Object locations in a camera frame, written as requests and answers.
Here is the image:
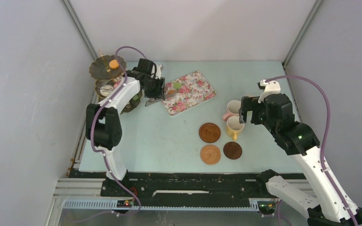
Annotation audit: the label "floral rectangular tray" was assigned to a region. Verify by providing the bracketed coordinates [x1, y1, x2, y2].
[162, 71, 216, 116]

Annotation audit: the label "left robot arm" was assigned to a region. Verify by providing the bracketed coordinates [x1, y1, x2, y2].
[86, 58, 165, 196]

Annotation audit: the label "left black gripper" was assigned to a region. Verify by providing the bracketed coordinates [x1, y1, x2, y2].
[142, 76, 165, 101]

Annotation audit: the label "green macaron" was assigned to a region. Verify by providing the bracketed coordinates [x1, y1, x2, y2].
[173, 82, 182, 89]

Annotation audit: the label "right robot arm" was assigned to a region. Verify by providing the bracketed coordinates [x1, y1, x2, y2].
[239, 94, 362, 226]

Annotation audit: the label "pink mug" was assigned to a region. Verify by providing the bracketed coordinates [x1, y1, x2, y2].
[222, 100, 241, 121]

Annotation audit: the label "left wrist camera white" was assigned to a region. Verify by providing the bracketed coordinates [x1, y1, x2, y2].
[154, 64, 163, 79]

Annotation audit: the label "light brown wooden coaster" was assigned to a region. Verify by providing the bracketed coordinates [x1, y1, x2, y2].
[198, 122, 221, 143]

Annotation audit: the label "metal serving tongs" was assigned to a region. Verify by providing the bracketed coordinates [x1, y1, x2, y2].
[145, 89, 179, 107]

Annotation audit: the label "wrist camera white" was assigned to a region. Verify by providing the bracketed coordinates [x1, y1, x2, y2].
[258, 80, 281, 104]
[154, 64, 163, 79]

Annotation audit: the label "woven rattan coaster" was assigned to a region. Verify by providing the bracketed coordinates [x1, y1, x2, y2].
[200, 145, 221, 165]

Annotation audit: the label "yellow mug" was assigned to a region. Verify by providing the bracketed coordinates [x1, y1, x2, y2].
[226, 116, 245, 141]

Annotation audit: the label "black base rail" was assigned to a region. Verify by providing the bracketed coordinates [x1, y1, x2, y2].
[56, 171, 319, 213]

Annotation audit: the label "orange round biscuit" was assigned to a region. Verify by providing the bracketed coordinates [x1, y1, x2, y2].
[109, 60, 120, 69]

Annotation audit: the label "dark brown wooden coaster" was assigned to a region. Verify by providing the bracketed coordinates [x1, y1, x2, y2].
[223, 142, 243, 160]

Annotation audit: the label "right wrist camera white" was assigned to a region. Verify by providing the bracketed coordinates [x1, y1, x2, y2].
[258, 80, 281, 104]

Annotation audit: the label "small orange macaron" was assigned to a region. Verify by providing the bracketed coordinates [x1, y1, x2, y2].
[167, 89, 176, 95]

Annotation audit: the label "white chocolate-drizzled donut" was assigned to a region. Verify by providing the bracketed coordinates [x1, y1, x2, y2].
[99, 85, 115, 97]

